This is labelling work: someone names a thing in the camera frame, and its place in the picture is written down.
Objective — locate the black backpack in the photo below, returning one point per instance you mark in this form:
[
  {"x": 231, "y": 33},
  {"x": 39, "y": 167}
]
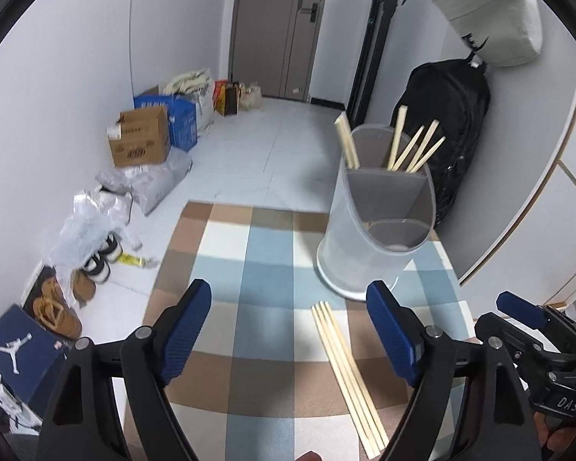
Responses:
[{"x": 453, "y": 120}]

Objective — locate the checked mat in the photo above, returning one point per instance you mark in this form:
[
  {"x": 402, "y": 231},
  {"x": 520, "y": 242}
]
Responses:
[{"x": 269, "y": 273}]

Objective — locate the white sneaker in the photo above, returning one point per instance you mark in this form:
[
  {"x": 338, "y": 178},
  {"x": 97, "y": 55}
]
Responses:
[
  {"x": 97, "y": 270},
  {"x": 110, "y": 248}
]

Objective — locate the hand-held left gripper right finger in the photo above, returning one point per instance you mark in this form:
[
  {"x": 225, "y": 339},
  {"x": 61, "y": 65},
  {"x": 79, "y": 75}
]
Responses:
[{"x": 389, "y": 329}]

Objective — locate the white plastic bag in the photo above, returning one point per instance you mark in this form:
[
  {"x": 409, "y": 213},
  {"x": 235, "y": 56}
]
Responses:
[{"x": 205, "y": 110}]

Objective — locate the yellow packet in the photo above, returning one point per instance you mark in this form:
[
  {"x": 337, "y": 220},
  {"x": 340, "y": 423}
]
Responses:
[{"x": 134, "y": 260}]

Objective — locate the cream cloth bag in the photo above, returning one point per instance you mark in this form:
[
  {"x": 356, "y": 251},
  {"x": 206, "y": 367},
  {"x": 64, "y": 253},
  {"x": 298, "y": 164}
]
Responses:
[{"x": 187, "y": 81}]

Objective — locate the grey utensil holder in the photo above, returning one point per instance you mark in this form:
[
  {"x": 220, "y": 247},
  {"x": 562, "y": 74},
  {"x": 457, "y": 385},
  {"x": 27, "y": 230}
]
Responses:
[{"x": 345, "y": 249}]

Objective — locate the brown cardboard box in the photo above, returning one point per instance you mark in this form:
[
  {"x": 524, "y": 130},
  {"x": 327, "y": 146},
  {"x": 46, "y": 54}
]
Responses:
[{"x": 141, "y": 141}]

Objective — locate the grey door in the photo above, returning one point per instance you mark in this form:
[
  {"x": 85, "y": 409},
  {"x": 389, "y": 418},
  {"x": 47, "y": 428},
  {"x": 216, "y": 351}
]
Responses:
[{"x": 269, "y": 33}]

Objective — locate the clear plastic bags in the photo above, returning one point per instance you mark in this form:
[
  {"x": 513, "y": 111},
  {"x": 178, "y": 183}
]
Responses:
[{"x": 86, "y": 230}]

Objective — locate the person's right hand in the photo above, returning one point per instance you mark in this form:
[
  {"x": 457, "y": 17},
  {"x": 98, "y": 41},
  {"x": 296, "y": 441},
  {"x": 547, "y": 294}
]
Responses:
[{"x": 559, "y": 442}]

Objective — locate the blue shoe box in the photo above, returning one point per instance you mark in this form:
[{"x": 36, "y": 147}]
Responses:
[{"x": 21, "y": 355}]

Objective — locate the beige bag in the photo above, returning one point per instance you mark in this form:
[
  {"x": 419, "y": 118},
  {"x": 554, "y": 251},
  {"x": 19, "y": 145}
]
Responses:
[{"x": 251, "y": 97}]

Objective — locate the white cabinet with wood trim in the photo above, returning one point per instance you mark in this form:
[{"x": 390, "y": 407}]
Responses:
[{"x": 533, "y": 192}]

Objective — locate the black door lock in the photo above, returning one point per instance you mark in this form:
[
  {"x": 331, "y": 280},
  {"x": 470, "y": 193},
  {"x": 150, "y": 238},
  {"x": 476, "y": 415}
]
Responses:
[{"x": 309, "y": 12}]

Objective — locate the yellow and black bag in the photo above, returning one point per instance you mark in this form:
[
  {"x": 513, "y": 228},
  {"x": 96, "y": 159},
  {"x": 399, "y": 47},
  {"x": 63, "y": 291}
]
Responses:
[{"x": 228, "y": 102}]

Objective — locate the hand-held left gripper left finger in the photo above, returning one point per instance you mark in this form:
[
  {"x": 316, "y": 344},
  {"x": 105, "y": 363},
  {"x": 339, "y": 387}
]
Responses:
[{"x": 187, "y": 329}]

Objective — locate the person's left hand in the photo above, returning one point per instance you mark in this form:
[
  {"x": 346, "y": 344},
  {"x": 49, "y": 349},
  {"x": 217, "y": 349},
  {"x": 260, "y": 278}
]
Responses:
[{"x": 308, "y": 456}]

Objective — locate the blue cardboard box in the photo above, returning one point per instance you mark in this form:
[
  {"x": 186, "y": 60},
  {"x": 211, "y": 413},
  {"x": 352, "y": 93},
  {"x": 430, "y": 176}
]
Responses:
[{"x": 185, "y": 125}]

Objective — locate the red bag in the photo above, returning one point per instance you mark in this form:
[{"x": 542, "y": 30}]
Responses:
[{"x": 219, "y": 93}]

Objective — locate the grey plastic sack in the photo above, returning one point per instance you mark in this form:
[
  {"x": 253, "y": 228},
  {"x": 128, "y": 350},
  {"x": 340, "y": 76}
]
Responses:
[{"x": 149, "y": 182}]

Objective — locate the grey hanging bag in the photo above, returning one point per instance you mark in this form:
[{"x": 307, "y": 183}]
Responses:
[{"x": 489, "y": 14}]

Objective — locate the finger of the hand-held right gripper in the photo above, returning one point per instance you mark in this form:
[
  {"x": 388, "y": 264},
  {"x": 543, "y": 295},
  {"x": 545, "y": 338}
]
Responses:
[
  {"x": 501, "y": 331},
  {"x": 521, "y": 308}
]

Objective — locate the black stand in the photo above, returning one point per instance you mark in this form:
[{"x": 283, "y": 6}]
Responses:
[{"x": 374, "y": 33}]

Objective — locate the wooden chopstick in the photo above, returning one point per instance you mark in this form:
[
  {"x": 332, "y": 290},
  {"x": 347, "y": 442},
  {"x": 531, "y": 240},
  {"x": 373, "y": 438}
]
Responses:
[
  {"x": 396, "y": 137},
  {"x": 429, "y": 156},
  {"x": 422, "y": 146},
  {"x": 352, "y": 141},
  {"x": 353, "y": 374},
  {"x": 358, "y": 370},
  {"x": 345, "y": 146},
  {"x": 348, "y": 378},
  {"x": 408, "y": 149},
  {"x": 343, "y": 382}
]

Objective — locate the brown shoe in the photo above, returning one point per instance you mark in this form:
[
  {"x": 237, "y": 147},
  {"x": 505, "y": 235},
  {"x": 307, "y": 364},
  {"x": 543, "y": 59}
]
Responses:
[
  {"x": 83, "y": 288},
  {"x": 57, "y": 312}
]

